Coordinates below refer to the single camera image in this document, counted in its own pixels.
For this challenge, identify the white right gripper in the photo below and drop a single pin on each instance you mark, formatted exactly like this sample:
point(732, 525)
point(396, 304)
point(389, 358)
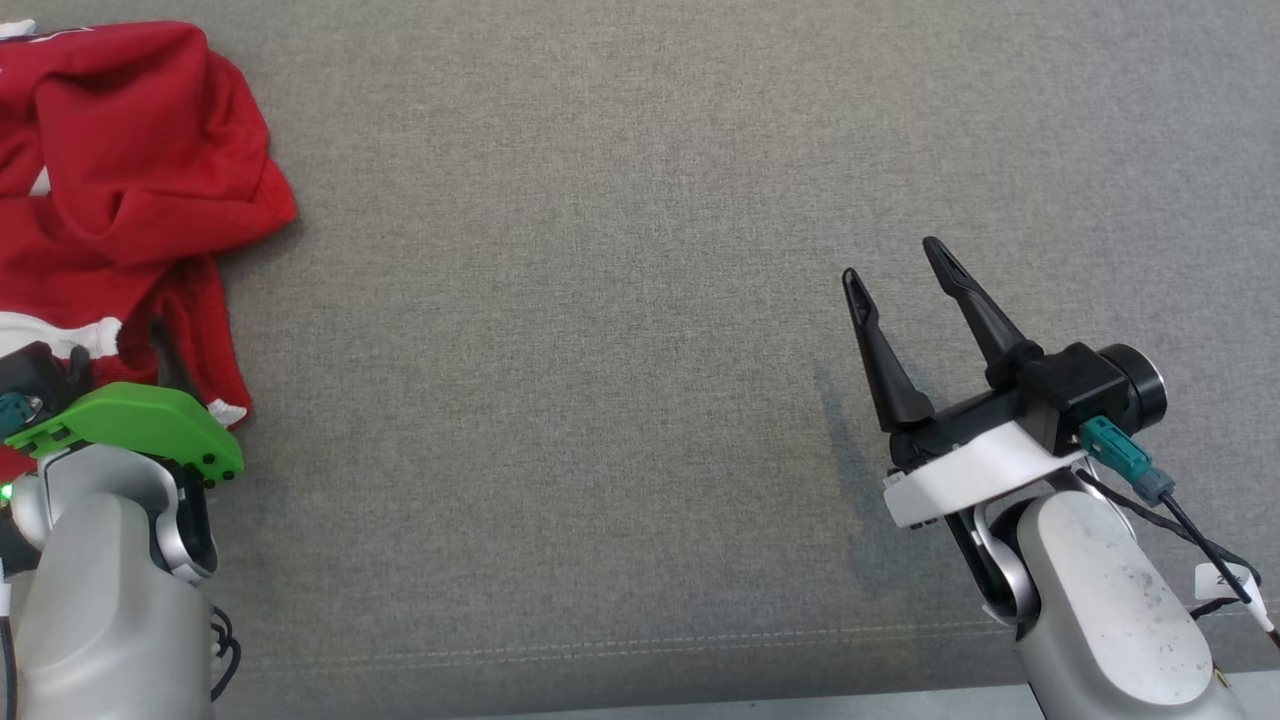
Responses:
point(980, 470)

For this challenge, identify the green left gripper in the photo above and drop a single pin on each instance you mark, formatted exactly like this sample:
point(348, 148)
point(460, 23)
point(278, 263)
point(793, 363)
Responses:
point(140, 420)

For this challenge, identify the red jersey with white sleeves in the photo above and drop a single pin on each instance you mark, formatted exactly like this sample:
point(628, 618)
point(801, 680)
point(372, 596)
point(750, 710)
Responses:
point(130, 150)

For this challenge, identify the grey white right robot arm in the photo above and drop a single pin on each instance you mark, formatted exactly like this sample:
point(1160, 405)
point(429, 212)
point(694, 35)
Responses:
point(1100, 600)

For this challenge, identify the grey fabric sofa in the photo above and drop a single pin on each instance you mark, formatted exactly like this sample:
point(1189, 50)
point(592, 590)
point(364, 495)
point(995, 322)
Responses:
point(600, 350)

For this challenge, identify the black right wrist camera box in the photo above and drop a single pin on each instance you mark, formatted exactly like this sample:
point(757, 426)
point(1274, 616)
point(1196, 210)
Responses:
point(1070, 390)

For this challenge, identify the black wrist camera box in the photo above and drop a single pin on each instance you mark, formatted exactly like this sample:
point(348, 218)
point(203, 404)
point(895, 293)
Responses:
point(1070, 390)
point(35, 365)

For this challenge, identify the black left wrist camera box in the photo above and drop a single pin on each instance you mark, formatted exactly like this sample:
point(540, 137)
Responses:
point(35, 365)

